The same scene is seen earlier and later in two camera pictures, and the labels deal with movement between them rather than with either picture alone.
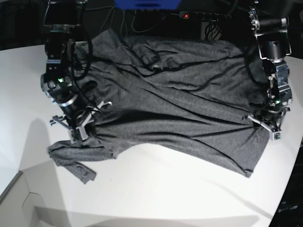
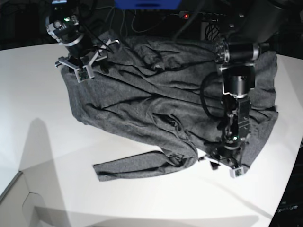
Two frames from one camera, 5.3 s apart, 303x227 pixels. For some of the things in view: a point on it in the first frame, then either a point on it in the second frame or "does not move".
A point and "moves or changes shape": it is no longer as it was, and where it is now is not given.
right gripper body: x=272 y=126 -> x=230 y=157
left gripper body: x=76 y=129 -> x=83 y=65
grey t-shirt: x=191 y=98 moves or changes shape
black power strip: x=190 y=14 does not move
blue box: x=147 y=4 does not move
